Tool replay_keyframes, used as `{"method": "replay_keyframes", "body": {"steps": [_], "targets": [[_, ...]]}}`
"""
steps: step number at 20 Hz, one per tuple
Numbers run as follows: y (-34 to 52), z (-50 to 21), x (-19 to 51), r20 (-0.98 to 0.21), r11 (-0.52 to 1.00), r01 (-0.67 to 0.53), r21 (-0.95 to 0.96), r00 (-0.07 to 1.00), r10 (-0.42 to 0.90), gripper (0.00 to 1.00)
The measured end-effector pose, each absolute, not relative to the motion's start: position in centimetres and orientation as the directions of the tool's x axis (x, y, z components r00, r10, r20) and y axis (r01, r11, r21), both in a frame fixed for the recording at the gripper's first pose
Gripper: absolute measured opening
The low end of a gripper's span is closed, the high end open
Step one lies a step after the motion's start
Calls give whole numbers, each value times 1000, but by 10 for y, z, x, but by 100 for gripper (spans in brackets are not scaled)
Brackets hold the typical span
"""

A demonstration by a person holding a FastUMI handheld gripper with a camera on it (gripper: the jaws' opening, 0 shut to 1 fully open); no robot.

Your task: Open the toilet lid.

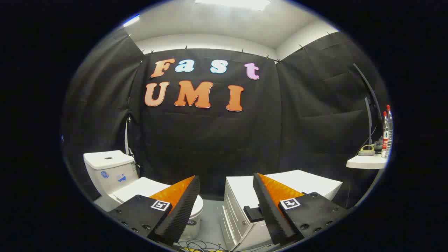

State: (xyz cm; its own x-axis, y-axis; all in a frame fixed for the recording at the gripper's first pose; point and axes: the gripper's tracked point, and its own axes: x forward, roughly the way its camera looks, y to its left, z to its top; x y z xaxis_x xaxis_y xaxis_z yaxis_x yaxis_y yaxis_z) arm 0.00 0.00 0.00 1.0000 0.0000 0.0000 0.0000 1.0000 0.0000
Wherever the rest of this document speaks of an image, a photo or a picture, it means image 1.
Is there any tangle of black cables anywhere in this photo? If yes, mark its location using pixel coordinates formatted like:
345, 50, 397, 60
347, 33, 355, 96
177, 240, 228, 252

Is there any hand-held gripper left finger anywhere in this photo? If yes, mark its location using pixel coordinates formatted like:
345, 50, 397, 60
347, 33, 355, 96
107, 175, 201, 246

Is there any black block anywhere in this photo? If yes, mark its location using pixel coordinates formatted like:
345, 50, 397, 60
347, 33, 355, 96
244, 206, 265, 223

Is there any clear water bottle red cap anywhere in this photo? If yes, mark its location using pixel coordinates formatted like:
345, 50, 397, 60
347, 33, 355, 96
386, 105, 394, 158
381, 111, 390, 158

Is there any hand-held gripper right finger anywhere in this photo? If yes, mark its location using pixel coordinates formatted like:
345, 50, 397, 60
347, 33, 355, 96
253, 173, 350, 245

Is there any large ceiling light panel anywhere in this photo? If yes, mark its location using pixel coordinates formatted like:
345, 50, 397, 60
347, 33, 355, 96
194, 0, 272, 11

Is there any black backdrop cloth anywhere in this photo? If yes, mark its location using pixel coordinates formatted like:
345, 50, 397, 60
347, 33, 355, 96
62, 28, 391, 210

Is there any white toilet lid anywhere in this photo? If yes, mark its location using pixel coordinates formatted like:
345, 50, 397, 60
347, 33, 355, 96
112, 177, 204, 219

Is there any white drawer cabinet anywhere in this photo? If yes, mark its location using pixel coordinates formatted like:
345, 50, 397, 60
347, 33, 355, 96
220, 170, 343, 252

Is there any white shelf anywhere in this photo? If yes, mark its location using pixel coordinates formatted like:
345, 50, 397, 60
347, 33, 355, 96
346, 154, 387, 170

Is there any white toilet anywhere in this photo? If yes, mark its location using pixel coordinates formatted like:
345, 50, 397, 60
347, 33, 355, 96
83, 150, 204, 242

